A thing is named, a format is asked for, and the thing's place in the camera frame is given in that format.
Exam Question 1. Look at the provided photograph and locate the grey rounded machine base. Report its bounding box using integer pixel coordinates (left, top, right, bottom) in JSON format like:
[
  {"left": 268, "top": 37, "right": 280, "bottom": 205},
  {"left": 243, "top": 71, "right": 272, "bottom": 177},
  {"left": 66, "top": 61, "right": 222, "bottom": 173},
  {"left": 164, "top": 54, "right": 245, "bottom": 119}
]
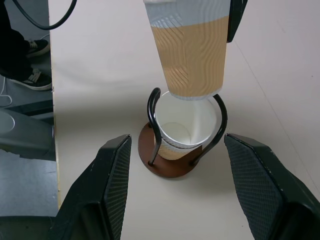
[{"left": 0, "top": 109, "right": 55, "bottom": 161}]

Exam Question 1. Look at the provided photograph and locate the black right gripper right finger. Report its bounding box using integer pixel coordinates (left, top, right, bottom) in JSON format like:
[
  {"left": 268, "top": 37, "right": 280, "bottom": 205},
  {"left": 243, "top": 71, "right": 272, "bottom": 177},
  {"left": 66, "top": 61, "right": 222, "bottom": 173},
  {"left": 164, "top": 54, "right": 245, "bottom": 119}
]
[{"left": 223, "top": 133, "right": 320, "bottom": 240}]

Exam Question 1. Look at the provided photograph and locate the tan white ribbed paper cup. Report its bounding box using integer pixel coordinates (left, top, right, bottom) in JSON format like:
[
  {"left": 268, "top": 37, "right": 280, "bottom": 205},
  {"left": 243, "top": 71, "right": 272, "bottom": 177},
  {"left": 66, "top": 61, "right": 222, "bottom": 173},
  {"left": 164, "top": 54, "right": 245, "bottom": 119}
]
[
  {"left": 153, "top": 91, "right": 222, "bottom": 149},
  {"left": 143, "top": 0, "right": 230, "bottom": 102},
  {"left": 157, "top": 139, "right": 201, "bottom": 161}
]

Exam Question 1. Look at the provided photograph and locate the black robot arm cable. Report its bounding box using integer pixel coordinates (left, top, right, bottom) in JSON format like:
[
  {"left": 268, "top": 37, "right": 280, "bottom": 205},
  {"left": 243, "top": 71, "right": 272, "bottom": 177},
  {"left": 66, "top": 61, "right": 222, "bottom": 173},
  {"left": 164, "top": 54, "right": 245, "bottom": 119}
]
[{"left": 13, "top": 0, "right": 78, "bottom": 31}]

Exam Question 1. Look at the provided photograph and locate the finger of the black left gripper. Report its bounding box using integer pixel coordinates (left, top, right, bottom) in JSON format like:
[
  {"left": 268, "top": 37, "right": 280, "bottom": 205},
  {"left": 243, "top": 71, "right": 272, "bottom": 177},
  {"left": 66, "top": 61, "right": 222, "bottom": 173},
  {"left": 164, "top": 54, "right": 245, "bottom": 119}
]
[{"left": 226, "top": 0, "right": 249, "bottom": 44}]

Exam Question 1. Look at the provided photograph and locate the thin white floor cable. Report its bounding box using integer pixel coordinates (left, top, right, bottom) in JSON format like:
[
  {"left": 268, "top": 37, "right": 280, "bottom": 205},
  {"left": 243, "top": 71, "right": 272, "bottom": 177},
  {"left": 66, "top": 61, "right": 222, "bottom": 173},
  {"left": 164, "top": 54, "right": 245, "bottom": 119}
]
[{"left": 0, "top": 75, "right": 14, "bottom": 108}]

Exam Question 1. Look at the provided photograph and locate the black white sneaker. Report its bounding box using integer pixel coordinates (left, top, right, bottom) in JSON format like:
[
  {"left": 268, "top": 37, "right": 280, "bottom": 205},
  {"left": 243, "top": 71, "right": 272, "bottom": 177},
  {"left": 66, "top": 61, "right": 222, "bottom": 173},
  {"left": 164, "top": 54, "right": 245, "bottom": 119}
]
[
  {"left": 24, "top": 38, "right": 51, "bottom": 59},
  {"left": 8, "top": 68, "right": 53, "bottom": 92}
]

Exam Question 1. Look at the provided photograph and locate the person black trouser leg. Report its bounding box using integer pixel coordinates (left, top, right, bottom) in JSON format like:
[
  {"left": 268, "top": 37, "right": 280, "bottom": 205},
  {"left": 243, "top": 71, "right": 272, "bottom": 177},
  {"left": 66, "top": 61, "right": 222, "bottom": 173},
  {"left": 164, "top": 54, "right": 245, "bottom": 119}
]
[{"left": 0, "top": 0, "right": 33, "bottom": 81}]

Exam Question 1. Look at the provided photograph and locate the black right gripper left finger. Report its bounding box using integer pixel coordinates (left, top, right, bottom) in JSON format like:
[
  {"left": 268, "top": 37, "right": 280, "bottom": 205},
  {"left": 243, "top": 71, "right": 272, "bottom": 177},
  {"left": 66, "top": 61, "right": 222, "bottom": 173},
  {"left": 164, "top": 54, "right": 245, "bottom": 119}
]
[{"left": 48, "top": 134, "right": 133, "bottom": 240}]

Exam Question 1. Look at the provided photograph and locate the wire cup holder wooden base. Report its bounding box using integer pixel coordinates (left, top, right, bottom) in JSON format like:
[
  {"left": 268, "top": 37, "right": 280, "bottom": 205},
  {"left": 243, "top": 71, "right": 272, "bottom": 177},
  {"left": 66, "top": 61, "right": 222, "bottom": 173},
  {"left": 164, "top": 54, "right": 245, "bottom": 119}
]
[{"left": 138, "top": 87, "right": 228, "bottom": 179}]

